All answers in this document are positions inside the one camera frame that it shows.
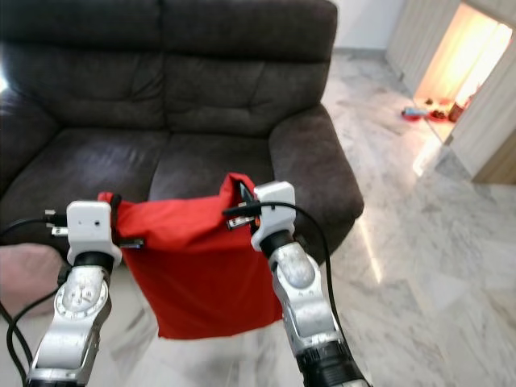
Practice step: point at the red pet bowl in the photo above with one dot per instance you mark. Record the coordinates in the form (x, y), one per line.
(437, 113)

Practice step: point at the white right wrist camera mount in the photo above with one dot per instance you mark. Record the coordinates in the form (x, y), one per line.
(276, 211)

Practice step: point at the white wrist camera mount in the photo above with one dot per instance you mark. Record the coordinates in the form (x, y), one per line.
(276, 211)
(89, 232)

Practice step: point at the pink pillow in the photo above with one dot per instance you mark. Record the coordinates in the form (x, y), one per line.
(26, 278)

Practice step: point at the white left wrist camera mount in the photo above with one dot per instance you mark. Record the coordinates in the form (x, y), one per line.
(89, 232)

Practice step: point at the light wood cabinet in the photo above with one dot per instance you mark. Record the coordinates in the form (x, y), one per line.
(488, 121)

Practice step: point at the blue pet bowl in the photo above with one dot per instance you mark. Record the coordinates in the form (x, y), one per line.
(412, 114)

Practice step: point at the dark brown two-seat sofa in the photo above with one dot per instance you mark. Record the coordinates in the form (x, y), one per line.
(177, 105)

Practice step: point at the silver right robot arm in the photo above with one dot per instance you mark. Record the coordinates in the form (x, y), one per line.
(310, 310)

